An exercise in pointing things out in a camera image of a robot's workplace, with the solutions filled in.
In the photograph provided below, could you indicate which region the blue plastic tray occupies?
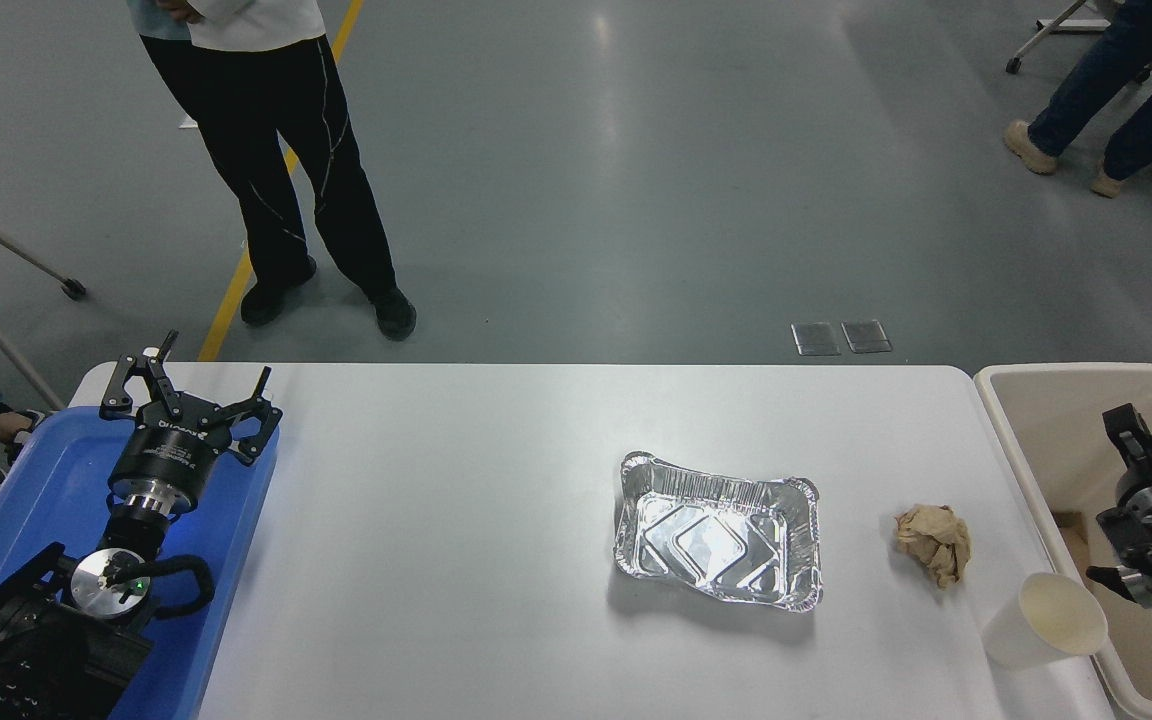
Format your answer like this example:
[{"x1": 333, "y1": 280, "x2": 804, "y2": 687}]
[{"x1": 0, "y1": 405, "x2": 282, "y2": 720}]

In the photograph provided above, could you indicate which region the metal floor plate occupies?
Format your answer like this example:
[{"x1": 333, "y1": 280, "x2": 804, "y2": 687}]
[
  {"x1": 841, "y1": 320, "x2": 893, "y2": 354},
  {"x1": 792, "y1": 322, "x2": 842, "y2": 356}
]

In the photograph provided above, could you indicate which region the crumpled tan paper ball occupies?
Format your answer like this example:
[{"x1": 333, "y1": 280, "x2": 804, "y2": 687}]
[{"x1": 894, "y1": 503, "x2": 973, "y2": 591}]

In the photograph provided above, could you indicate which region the white paper cup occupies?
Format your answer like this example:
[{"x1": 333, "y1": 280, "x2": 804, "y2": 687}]
[{"x1": 981, "y1": 572, "x2": 1109, "y2": 671}]

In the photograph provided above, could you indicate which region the white wheeled metal frame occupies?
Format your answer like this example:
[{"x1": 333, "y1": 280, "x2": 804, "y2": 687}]
[{"x1": 1004, "y1": 0, "x2": 1117, "y2": 76}]

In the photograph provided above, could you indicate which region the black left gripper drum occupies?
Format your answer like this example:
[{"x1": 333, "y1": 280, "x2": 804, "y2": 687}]
[{"x1": 109, "y1": 408, "x2": 234, "y2": 498}]

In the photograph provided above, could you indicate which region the rectangular foil tray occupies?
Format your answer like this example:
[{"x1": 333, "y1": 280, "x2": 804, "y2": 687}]
[{"x1": 613, "y1": 450, "x2": 825, "y2": 614}]

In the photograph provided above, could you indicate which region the large pale bin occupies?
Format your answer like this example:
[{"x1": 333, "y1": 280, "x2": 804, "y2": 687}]
[{"x1": 973, "y1": 363, "x2": 1152, "y2": 720}]

